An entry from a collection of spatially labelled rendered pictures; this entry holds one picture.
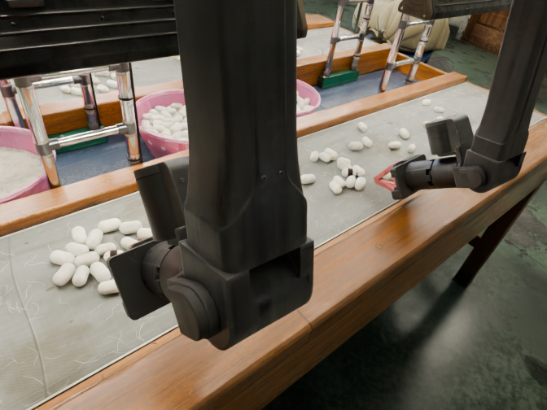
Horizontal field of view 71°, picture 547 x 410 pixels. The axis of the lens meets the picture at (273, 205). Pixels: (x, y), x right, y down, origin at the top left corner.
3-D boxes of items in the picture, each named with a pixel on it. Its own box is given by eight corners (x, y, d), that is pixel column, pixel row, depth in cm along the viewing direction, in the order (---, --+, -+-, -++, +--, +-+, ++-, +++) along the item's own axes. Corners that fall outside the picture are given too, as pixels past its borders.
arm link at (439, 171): (466, 190, 65) (482, 181, 68) (457, 151, 64) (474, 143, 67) (429, 193, 71) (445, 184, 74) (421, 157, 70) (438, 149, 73)
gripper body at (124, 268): (102, 258, 37) (120, 263, 31) (196, 220, 42) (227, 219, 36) (127, 319, 38) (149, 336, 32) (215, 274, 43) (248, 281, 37)
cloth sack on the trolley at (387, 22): (448, 52, 354) (466, 8, 330) (397, 61, 317) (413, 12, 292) (401, 32, 386) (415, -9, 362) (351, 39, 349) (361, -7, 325)
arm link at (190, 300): (207, 351, 22) (313, 290, 27) (149, 155, 21) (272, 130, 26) (143, 314, 32) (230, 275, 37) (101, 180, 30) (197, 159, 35)
